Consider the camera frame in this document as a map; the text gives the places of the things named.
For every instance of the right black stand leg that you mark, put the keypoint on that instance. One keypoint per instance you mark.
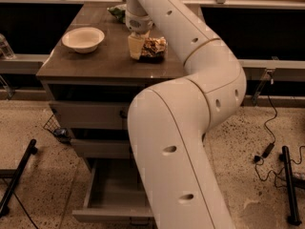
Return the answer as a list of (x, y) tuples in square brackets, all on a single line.
[(293, 218)]

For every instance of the black wire basket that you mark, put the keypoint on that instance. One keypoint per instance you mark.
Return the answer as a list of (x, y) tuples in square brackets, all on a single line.
[(61, 134)]

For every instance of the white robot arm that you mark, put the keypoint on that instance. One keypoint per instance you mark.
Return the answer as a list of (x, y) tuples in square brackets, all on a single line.
[(167, 121)]

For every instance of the white bowl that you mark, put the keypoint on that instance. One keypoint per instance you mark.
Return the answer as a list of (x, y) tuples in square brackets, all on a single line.
[(83, 40)]

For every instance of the clear plastic bottle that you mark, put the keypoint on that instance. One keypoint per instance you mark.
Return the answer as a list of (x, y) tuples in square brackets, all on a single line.
[(6, 48)]

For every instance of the green chip bag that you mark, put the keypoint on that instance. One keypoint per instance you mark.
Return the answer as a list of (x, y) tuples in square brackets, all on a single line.
[(118, 12)]

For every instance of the black stand leg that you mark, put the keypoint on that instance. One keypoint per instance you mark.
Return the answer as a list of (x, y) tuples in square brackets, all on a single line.
[(293, 218), (14, 175)]

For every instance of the middle grey drawer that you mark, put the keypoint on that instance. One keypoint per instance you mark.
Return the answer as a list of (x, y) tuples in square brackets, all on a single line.
[(90, 148)]

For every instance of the left black stand leg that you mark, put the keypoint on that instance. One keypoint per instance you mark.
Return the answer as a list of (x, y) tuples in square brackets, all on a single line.
[(14, 175)]

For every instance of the grey drawer cabinet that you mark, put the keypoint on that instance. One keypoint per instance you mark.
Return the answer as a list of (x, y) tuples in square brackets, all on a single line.
[(106, 75)]

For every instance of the metal rail bracket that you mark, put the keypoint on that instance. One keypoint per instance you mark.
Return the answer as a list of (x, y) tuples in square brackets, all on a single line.
[(267, 76)]

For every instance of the bottom grey drawer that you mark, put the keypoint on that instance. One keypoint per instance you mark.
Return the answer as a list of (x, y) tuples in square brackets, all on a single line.
[(115, 194)]

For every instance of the grey drawer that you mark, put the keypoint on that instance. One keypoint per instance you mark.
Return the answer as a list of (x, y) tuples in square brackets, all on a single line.
[(92, 115), (115, 194), (90, 148)]

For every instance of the top grey drawer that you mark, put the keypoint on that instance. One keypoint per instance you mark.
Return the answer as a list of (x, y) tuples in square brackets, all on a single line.
[(92, 115)]

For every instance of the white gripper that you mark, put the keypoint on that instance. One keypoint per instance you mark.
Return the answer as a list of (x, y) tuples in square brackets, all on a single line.
[(138, 23)]

